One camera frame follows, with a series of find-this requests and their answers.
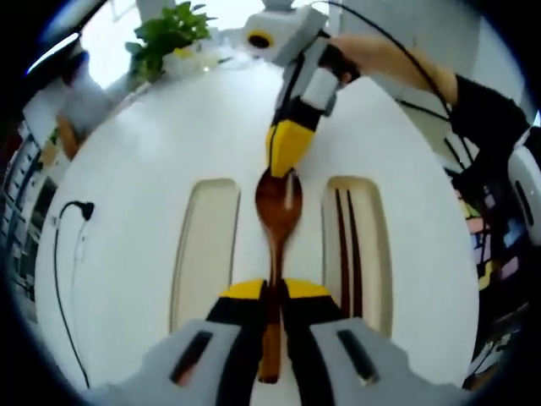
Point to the operator in black shirt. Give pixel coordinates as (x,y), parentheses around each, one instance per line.
(486,110)

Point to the cream cutlery case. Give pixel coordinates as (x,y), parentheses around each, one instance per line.
(374,237)

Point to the green potted plant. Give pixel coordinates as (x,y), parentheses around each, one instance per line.
(169,29)

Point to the shelf with white boxes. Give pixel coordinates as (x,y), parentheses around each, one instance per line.
(21,190)

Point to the cream cutlery case lid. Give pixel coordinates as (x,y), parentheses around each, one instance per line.
(207,254)

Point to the person's right hand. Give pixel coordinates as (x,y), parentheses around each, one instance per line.
(372,55)

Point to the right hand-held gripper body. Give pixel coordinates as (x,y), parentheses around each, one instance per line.
(291,34)

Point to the dark wooden chopstick utensil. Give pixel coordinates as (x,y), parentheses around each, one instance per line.
(356,254)
(343,254)

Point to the brown wooden spoon utensil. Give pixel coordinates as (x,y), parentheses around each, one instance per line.
(274,220)

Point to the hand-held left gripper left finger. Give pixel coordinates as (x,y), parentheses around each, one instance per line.
(228,330)

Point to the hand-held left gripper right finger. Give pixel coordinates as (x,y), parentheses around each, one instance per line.
(313,338)

